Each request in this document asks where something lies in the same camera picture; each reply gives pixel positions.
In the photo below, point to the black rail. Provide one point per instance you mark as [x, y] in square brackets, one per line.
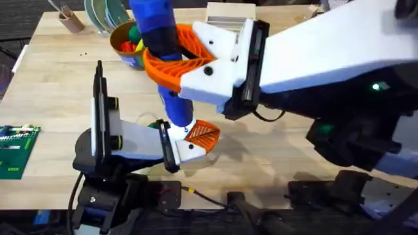
[209, 222]

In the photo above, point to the pale cardboard box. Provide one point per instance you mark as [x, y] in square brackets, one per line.
[228, 13]

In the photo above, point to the black upright wrist plate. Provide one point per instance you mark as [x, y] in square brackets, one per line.
[99, 107]

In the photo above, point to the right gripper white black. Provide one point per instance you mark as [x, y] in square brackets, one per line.
[326, 42]

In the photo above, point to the green board with blocks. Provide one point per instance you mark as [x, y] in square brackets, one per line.
[14, 150]

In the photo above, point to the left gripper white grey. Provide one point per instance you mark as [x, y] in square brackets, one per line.
[140, 140]

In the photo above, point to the rack with green plates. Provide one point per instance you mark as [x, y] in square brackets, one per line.
[104, 14]

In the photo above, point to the blue box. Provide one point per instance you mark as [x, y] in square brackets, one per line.
[41, 217]

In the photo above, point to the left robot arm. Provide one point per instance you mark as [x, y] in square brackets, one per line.
[98, 202]

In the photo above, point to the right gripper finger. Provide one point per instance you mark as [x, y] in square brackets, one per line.
[202, 81]
[218, 42]

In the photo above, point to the white flat strip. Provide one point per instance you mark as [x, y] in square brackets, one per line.
[19, 58]

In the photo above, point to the brown tub with toys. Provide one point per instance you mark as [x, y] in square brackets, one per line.
[125, 49]

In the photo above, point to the cardboard tube with sticks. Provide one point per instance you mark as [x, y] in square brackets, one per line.
[72, 22]

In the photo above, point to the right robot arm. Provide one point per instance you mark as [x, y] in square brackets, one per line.
[352, 143]

